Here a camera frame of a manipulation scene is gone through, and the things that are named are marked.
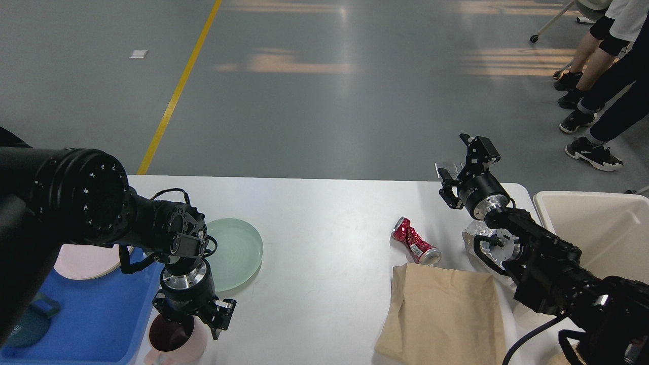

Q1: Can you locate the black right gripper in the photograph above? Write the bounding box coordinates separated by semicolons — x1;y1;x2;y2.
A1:
438;133;512;221

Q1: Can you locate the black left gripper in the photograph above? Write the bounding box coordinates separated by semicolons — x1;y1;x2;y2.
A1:
152;259;237;341

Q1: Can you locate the pink mug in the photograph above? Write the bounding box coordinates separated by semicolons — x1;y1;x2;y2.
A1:
143;314;209;364

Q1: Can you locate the dark teal mug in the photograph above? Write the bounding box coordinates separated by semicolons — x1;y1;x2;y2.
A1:
5;293;61;348

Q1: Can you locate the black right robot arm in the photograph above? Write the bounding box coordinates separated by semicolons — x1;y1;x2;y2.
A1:
438;133;648;364

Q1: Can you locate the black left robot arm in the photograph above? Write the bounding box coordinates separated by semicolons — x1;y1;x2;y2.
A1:
1;129;237;345

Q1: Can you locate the green plate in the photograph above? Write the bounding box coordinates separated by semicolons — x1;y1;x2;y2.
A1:
207;218;264;293

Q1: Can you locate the blue plastic tray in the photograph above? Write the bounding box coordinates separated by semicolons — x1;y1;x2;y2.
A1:
2;263;163;364

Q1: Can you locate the crumpled clear plastic wrapper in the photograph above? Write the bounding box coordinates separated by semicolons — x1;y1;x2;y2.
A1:
462;220;521;291

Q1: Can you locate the crushed red soda can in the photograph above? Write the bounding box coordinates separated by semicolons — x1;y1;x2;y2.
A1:
391;216;441;266

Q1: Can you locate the pink plate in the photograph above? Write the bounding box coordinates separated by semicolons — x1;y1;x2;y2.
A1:
53;244;120;280

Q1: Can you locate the brown paper bag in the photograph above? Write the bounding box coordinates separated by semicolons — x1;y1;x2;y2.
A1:
375;263;506;364

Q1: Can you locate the beige plastic bin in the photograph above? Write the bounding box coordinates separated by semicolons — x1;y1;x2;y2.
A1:
533;191;648;283

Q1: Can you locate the person in dark jeans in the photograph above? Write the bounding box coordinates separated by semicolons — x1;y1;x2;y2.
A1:
559;21;648;171

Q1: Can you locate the person in white shirt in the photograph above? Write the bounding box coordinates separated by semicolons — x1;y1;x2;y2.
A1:
554;1;647;110

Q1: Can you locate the white chair frame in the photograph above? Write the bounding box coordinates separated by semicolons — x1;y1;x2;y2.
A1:
529;1;611;44

